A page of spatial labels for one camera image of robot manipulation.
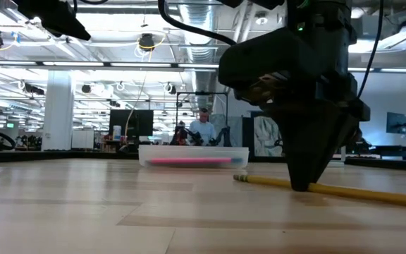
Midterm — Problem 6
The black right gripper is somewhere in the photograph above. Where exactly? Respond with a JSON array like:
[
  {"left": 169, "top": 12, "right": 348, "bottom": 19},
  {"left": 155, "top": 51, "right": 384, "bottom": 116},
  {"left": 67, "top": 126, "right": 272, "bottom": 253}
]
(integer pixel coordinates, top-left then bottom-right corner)
[{"left": 219, "top": 28, "right": 371, "bottom": 193}]

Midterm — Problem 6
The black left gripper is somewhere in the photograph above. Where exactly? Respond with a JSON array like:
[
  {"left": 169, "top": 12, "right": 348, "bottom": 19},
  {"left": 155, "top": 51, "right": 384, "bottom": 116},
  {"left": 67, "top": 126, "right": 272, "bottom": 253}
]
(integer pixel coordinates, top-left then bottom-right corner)
[{"left": 12, "top": 0, "right": 92, "bottom": 42}]

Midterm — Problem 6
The yellow pencil black ferrule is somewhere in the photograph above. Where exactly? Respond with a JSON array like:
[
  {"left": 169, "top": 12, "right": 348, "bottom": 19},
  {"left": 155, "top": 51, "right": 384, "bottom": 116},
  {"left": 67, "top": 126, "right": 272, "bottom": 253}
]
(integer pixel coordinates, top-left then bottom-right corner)
[{"left": 233, "top": 174, "right": 406, "bottom": 210}]

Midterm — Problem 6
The pink pencil blue end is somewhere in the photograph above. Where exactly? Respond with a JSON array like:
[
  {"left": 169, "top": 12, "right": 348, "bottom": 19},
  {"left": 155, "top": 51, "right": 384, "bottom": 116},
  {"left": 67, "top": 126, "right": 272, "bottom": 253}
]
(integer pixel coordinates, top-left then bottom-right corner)
[{"left": 148, "top": 157, "right": 245, "bottom": 166}]

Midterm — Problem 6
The clear plastic supply box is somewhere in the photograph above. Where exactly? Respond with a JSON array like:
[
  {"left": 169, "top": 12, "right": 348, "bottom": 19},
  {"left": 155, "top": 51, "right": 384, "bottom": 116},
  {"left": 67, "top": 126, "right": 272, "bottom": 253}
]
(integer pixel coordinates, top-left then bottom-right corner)
[{"left": 138, "top": 145, "right": 250, "bottom": 169}]

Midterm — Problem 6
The pale crumpled tarp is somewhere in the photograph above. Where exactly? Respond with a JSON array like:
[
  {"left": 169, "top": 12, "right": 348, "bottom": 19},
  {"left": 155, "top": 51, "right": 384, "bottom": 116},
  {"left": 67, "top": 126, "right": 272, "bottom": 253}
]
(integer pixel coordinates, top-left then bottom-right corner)
[{"left": 254, "top": 116, "right": 283, "bottom": 157}]

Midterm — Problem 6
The long ceiling light bar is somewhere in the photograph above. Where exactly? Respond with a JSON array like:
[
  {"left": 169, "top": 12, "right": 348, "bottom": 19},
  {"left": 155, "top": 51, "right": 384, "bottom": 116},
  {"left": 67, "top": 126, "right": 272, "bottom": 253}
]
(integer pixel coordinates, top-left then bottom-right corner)
[{"left": 0, "top": 60, "right": 406, "bottom": 73}]

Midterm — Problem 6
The dark background desk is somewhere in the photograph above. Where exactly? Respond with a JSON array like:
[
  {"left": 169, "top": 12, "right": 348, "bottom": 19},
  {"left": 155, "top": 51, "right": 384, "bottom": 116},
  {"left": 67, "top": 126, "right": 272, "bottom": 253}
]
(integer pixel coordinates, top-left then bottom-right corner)
[{"left": 374, "top": 144, "right": 406, "bottom": 162}]

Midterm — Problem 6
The white building pillar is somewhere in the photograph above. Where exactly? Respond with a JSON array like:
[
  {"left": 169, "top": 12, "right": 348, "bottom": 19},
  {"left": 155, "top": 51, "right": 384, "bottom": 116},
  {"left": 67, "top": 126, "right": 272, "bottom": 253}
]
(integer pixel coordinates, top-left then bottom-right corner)
[{"left": 42, "top": 70, "right": 75, "bottom": 152}]

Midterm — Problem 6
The person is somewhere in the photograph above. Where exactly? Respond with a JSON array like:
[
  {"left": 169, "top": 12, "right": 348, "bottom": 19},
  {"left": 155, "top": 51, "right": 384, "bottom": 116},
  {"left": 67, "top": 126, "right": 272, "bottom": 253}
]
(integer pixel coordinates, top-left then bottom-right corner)
[{"left": 188, "top": 107, "right": 217, "bottom": 146}]

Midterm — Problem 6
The white cabinet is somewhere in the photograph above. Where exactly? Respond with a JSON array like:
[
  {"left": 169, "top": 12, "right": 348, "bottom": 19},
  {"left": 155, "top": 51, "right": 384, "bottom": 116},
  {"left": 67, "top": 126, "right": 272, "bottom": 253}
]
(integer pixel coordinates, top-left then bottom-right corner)
[{"left": 71, "top": 129, "right": 95, "bottom": 150}]

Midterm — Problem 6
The black computer monitor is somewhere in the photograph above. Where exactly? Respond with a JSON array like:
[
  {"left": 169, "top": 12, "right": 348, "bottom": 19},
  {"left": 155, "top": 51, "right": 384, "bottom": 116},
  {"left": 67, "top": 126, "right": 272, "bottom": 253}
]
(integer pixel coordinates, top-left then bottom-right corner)
[{"left": 109, "top": 109, "right": 154, "bottom": 142}]

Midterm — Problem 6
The wall-side blue monitor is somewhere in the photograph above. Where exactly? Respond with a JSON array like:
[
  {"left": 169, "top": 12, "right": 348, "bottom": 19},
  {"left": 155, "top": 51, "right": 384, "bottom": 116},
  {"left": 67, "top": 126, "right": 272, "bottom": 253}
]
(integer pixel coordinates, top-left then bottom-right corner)
[{"left": 386, "top": 111, "right": 406, "bottom": 135}]

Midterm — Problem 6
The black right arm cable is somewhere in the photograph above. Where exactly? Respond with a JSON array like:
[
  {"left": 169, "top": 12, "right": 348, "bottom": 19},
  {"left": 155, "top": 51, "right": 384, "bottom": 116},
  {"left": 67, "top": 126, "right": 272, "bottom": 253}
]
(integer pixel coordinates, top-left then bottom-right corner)
[{"left": 357, "top": 0, "right": 386, "bottom": 100}]

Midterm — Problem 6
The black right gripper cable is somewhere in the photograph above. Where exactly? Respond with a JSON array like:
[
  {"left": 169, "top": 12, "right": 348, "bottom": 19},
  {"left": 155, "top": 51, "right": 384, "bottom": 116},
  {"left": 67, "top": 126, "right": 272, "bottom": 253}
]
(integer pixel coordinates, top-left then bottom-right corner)
[{"left": 156, "top": 0, "right": 238, "bottom": 47}]

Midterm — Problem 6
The black metal rig frame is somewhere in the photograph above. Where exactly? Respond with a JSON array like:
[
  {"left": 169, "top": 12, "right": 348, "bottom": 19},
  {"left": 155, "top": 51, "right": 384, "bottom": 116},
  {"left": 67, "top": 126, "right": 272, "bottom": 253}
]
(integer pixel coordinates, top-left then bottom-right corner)
[{"left": 176, "top": 90, "right": 229, "bottom": 142}]

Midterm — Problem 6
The silver ribbed ceiling duct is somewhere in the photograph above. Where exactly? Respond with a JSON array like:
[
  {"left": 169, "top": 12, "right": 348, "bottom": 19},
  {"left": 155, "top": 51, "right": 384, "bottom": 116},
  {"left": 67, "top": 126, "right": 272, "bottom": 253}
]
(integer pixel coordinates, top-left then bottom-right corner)
[{"left": 178, "top": 3, "right": 221, "bottom": 107}]

